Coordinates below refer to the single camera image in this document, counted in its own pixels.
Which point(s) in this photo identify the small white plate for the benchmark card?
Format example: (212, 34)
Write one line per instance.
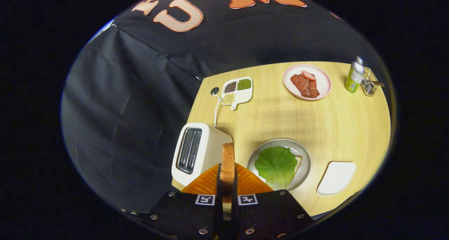
(336, 178)

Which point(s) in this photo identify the pile of brown beans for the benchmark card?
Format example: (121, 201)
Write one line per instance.
(230, 87)

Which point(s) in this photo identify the white divided tray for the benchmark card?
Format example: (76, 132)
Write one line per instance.
(243, 96)

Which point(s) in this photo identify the bread slice with ham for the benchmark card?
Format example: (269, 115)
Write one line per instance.
(299, 162)

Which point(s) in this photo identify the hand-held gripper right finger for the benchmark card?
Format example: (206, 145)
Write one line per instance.
(270, 213)

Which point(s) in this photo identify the toasted bread slice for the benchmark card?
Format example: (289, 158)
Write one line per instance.
(228, 162)

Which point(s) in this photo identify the pile of yellow beans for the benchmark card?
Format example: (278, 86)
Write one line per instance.
(228, 98)

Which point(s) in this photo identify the green lettuce leaf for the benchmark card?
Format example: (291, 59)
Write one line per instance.
(275, 166)

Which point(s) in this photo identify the red sausage slice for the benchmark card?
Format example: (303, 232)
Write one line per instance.
(308, 75)

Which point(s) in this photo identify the brown meat slice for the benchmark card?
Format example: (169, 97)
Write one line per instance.
(301, 84)
(314, 88)

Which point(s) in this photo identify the white toaster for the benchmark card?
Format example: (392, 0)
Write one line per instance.
(210, 141)

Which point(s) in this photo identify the pink plate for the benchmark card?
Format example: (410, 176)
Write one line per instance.
(324, 80)

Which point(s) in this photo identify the green bottle with silver cap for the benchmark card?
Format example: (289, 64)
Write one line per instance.
(354, 77)

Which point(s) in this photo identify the small brown stick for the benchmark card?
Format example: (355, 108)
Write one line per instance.
(379, 83)

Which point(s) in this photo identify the large grey round plate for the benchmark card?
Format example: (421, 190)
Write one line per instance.
(305, 152)

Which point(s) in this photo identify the pile of green beans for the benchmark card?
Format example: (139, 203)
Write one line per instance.
(244, 84)

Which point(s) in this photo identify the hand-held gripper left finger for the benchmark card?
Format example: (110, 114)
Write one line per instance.
(186, 213)

